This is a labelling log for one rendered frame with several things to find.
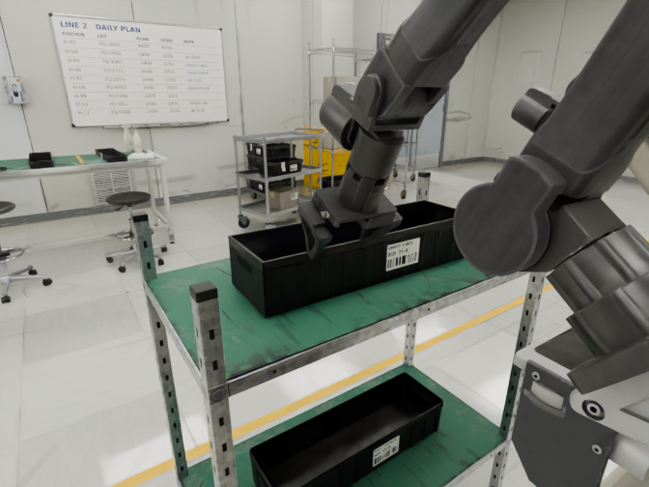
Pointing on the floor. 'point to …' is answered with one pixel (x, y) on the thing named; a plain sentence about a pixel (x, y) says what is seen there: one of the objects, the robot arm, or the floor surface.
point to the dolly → (267, 157)
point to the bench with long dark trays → (65, 165)
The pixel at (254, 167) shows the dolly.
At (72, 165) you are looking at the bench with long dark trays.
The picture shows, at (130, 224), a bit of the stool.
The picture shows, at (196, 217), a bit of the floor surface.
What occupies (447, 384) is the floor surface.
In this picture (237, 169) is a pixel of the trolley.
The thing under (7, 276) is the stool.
